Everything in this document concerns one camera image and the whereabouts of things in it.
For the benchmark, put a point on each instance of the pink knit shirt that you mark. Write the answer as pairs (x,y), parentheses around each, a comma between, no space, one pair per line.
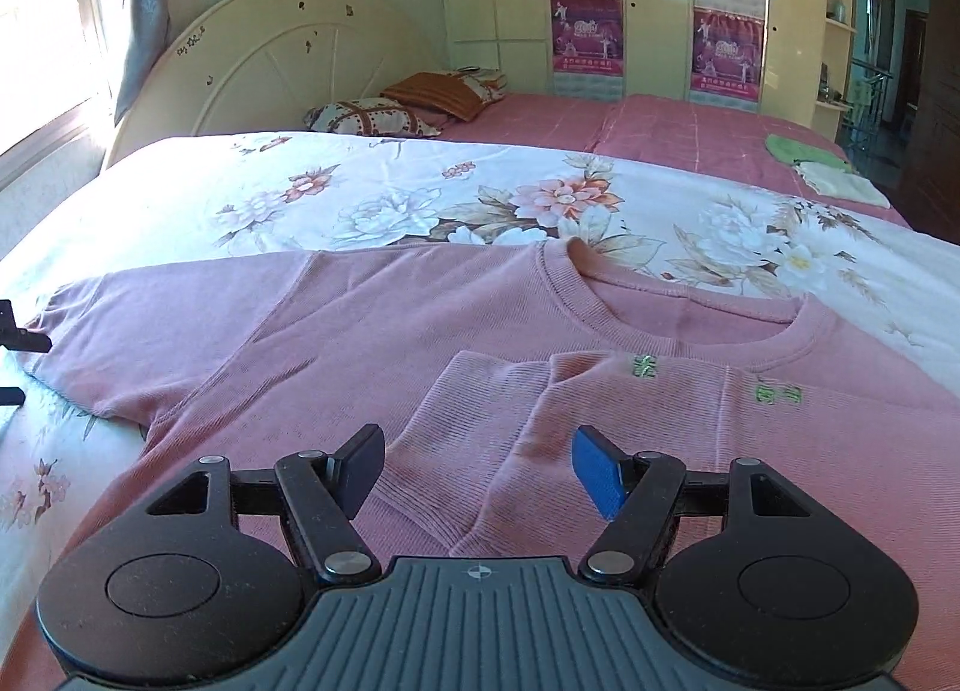
(480,331)

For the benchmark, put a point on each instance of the brown wooden door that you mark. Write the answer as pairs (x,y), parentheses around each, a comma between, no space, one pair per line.
(941,99)

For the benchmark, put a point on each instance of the white folded cloth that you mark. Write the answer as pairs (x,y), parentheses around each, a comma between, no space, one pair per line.
(844,185)

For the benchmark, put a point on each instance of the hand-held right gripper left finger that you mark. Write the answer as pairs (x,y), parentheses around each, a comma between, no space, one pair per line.
(364,470)

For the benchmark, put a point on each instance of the green cloth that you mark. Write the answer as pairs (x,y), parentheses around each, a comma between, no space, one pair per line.
(802,151)

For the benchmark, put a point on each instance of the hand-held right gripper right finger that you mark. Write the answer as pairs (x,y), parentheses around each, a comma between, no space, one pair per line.
(596,470)

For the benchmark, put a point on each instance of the pink checked bedsheet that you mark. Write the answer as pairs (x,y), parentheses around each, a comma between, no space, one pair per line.
(660,125)

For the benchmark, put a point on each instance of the metal rack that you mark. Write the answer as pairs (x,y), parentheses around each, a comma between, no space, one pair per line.
(870,95)

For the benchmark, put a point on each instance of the grey curtain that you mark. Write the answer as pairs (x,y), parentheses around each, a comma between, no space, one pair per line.
(139,24)

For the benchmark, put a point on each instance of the window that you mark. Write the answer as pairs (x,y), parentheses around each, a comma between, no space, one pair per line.
(37,24)

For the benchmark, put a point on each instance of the cream round headboard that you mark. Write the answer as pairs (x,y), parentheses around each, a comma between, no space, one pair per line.
(300,46)

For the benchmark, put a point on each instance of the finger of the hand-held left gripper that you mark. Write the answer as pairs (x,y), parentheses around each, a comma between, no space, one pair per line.
(26,338)
(10,396)

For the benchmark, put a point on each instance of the orange striped pillow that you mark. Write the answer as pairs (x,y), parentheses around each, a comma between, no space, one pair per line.
(435,91)

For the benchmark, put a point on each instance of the white floral blanket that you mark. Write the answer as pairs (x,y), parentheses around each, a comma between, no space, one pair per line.
(247,196)

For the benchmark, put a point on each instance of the cream wardrobe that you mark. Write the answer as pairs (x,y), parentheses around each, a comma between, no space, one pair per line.
(660,9)

